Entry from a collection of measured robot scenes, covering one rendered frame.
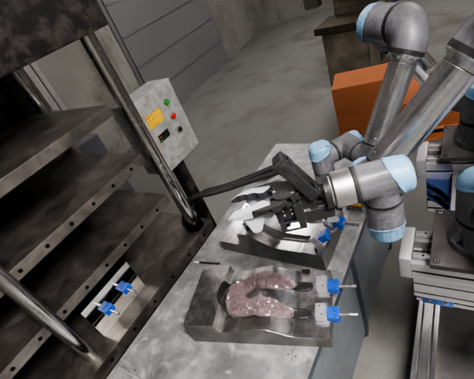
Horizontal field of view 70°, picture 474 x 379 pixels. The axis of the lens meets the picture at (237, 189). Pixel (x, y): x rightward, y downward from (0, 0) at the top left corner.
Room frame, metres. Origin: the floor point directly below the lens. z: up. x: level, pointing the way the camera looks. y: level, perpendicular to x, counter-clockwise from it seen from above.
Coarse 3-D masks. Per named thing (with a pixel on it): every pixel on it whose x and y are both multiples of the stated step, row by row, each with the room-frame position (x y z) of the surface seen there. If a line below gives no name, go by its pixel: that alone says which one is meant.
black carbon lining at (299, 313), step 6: (222, 282) 0.90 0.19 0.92; (234, 282) 0.91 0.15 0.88; (300, 282) 0.80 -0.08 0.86; (306, 282) 0.79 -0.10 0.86; (222, 288) 0.89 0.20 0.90; (228, 288) 0.90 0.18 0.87; (294, 288) 0.79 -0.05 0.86; (300, 288) 0.79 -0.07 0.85; (306, 288) 0.78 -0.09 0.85; (222, 294) 0.88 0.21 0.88; (222, 300) 0.86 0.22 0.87; (222, 306) 0.83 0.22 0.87; (294, 312) 0.70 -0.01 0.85; (300, 312) 0.70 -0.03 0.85; (306, 312) 0.69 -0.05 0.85; (294, 318) 0.68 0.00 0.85; (300, 318) 0.67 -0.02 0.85; (306, 318) 0.66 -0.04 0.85
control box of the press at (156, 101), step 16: (160, 80) 1.81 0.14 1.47; (144, 96) 1.67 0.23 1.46; (160, 96) 1.73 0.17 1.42; (176, 96) 1.80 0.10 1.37; (144, 112) 1.64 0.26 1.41; (160, 112) 1.70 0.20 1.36; (176, 112) 1.77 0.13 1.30; (128, 128) 1.66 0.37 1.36; (160, 128) 1.67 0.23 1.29; (176, 128) 1.73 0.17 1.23; (160, 144) 1.63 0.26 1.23; (176, 144) 1.70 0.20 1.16; (192, 144) 1.77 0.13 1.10; (176, 160) 1.66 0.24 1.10; (176, 176) 1.75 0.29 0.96; (192, 192) 1.72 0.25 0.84
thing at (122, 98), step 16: (96, 48) 1.44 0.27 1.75; (96, 64) 1.44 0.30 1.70; (16, 80) 1.91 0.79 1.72; (112, 80) 1.44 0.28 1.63; (32, 96) 1.91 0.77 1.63; (128, 96) 1.45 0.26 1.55; (128, 112) 1.43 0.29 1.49; (144, 128) 1.45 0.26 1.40; (144, 144) 1.44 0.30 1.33; (160, 160) 1.44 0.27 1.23; (160, 176) 1.44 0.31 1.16; (176, 192) 1.44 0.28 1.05; (192, 224) 1.43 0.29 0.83
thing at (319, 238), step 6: (336, 228) 0.86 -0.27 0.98; (312, 234) 0.94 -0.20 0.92; (318, 234) 0.92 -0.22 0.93; (324, 234) 0.89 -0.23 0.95; (330, 234) 0.89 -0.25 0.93; (312, 240) 0.91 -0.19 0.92; (318, 240) 0.90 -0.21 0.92; (324, 240) 0.88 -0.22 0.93; (318, 246) 0.90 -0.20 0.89; (324, 246) 0.88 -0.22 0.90
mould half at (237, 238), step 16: (240, 224) 1.24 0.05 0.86; (272, 224) 1.10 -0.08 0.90; (320, 224) 1.00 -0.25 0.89; (224, 240) 1.18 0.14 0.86; (240, 240) 1.10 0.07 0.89; (256, 240) 1.04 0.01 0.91; (272, 240) 1.03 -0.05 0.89; (336, 240) 0.95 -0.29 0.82; (272, 256) 1.01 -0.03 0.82; (288, 256) 0.95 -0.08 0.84; (304, 256) 0.90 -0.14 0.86; (320, 256) 0.85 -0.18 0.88
